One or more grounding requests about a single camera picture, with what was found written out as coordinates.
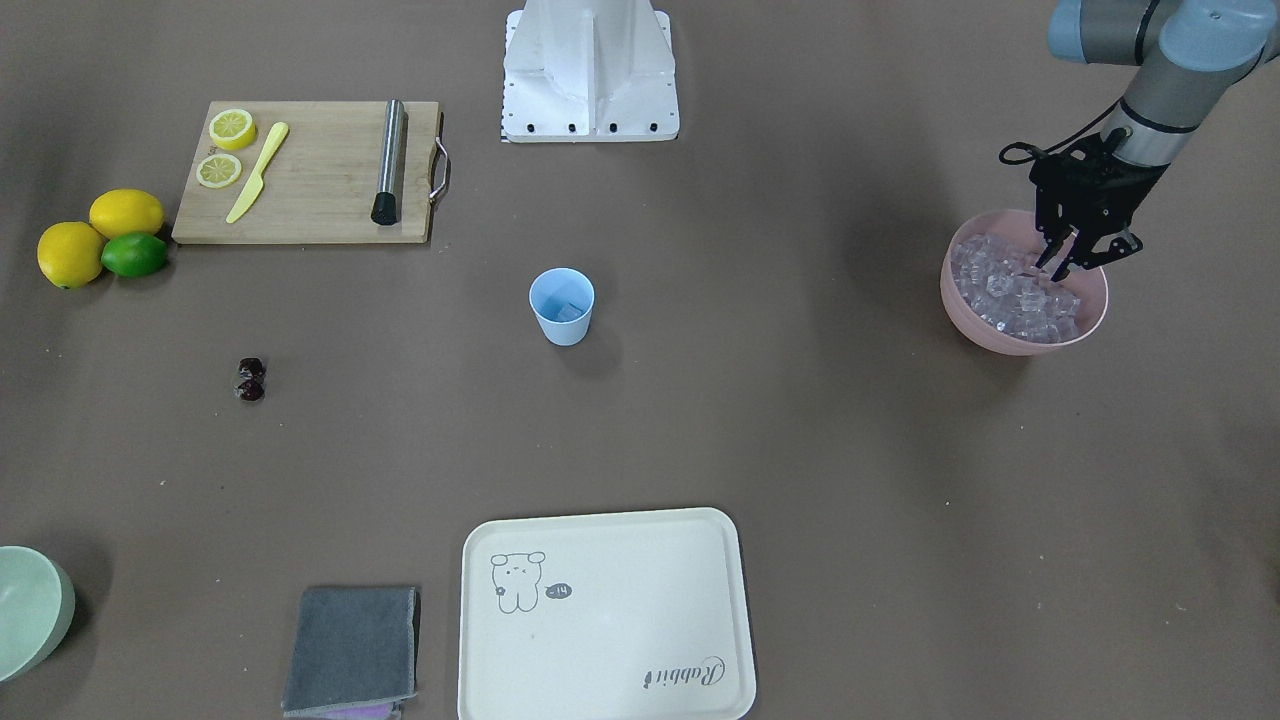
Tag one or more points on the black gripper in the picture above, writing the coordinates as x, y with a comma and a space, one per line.
1112, 186

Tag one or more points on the clear ice cube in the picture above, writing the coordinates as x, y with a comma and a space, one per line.
569, 313

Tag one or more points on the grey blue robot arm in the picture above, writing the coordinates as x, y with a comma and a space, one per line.
1186, 55

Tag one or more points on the pile of clear ice cubes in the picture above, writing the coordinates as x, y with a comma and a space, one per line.
1001, 283

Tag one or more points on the light blue cup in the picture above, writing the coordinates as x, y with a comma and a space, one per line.
562, 300

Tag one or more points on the pink bowl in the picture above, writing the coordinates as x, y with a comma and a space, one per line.
1019, 227

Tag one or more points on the cream rabbit tray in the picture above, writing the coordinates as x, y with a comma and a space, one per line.
620, 615

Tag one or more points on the steel muddler black tip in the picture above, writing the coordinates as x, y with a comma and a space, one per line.
386, 207

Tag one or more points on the yellow plastic knife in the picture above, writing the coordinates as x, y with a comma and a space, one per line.
255, 182

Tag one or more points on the grey folded cloth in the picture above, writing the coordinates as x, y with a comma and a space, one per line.
354, 653

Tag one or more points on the dark red cherry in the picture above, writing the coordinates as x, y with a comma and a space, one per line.
250, 390
251, 369

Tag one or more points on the wooden cutting board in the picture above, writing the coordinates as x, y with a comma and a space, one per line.
321, 184

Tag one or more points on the lemon half upper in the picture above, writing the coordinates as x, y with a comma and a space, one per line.
232, 129

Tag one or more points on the lemon half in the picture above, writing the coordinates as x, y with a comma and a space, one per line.
232, 129
218, 171

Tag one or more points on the lemon half lower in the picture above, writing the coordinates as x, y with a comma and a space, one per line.
218, 171

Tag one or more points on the green lime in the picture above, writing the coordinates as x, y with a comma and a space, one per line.
134, 254

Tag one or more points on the yellow lemon near board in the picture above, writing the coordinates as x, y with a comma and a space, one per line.
126, 210

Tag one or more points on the yellow lemon outer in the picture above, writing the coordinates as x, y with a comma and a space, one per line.
69, 254

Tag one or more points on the mint green bowl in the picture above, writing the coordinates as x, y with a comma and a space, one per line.
37, 606

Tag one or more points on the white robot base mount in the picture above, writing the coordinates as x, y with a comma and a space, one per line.
589, 72

